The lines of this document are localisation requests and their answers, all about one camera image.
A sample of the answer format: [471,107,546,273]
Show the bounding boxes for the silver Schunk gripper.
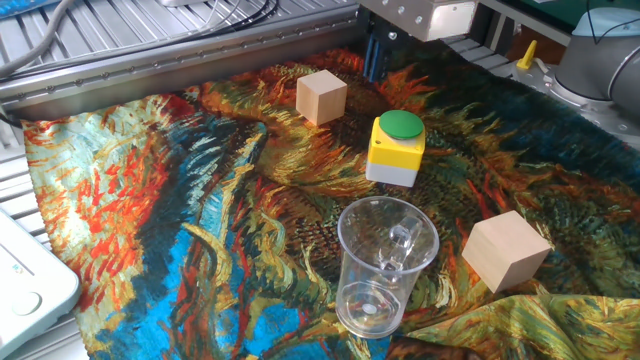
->
[356,0,479,84]

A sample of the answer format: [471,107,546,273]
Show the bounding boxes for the clear plastic cup with handle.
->
[335,195,441,340]

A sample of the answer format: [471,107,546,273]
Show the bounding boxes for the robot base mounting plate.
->
[509,58,640,151]

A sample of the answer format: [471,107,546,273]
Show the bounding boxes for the light wooden cube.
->
[295,69,349,127]
[461,210,552,294]

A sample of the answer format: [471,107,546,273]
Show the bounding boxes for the yellow box green push button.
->
[365,109,427,189]

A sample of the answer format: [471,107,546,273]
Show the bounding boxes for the small yellow plastic piece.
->
[515,39,539,71]

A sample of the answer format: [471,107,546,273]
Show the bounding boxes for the colourful painted sunflower cloth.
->
[22,47,640,360]

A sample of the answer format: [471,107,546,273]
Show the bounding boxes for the blue flat object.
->
[0,0,60,19]

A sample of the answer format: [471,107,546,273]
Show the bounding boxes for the white teach pendant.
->
[0,207,82,359]

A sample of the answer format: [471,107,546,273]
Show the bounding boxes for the aluminium frame bar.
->
[479,0,574,47]

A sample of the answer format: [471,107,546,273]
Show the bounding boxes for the aluminium table rail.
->
[0,9,371,121]

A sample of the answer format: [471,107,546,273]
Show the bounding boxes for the thick grey cable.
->
[0,0,77,80]

